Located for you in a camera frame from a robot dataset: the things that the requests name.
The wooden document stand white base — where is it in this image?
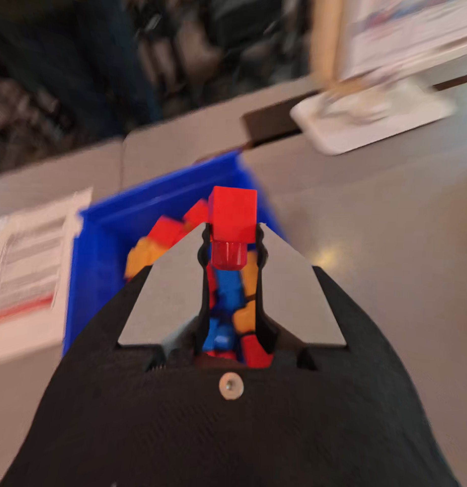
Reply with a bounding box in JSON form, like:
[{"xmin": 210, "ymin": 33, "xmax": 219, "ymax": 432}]
[{"xmin": 291, "ymin": 0, "xmax": 467, "ymax": 156}]

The pile of mixed mega blocks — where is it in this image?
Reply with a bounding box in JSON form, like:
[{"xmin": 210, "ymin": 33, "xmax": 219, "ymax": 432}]
[{"xmin": 125, "ymin": 200, "xmax": 277, "ymax": 367}]

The printed paper sheet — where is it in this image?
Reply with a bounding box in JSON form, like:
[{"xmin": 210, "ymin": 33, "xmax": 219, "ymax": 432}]
[{"xmin": 0, "ymin": 189, "xmax": 93, "ymax": 367}]

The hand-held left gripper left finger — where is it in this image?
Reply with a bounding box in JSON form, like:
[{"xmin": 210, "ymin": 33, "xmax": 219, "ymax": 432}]
[{"xmin": 117, "ymin": 222, "xmax": 212, "ymax": 351}]

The red mega block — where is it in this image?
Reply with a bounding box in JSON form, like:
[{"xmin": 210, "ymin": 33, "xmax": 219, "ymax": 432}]
[{"xmin": 208, "ymin": 187, "xmax": 259, "ymax": 271}]

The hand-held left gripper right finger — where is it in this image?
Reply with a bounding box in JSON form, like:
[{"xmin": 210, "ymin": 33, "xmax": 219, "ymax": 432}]
[{"xmin": 254, "ymin": 222, "xmax": 347, "ymax": 351}]

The blue plastic bin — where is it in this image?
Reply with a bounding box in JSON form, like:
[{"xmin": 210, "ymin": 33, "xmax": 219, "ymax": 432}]
[{"xmin": 64, "ymin": 150, "xmax": 284, "ymax": 358}]

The laminated instruction sheet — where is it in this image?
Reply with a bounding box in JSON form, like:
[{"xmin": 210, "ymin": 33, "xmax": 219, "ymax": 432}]
[{"xmin": 340, "ymin": 0, "xmax": 467, "ymax": 77}]

